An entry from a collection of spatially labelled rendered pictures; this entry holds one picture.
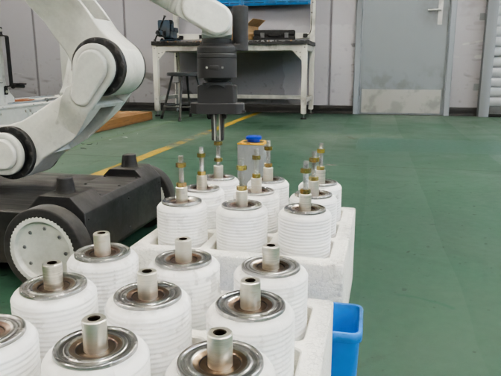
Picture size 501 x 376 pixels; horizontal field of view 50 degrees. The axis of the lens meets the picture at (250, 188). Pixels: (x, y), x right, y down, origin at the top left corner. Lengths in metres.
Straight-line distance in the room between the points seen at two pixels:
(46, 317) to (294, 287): 0.29
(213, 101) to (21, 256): 0.56
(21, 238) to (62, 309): 0.70
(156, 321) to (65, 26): 1.00
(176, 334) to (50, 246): 0.73
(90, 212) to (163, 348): 0.74
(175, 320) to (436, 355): 0.58
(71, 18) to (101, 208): 0.47
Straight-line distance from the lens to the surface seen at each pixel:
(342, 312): 0.93
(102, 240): 0.76
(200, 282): 0.69
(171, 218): 1.00
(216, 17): 1.17
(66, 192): 1.33
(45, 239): 1.29
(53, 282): 0.67
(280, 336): 0.57
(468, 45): 6.14
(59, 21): 1.47
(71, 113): 1.43
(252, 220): 0.96
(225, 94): 1.20
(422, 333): 1.13
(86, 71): 1.38
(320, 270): 0.92
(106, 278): 0.74
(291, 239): 0.95
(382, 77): 6.06
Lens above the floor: 0.50
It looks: 13 degrees down
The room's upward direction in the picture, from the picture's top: straight up
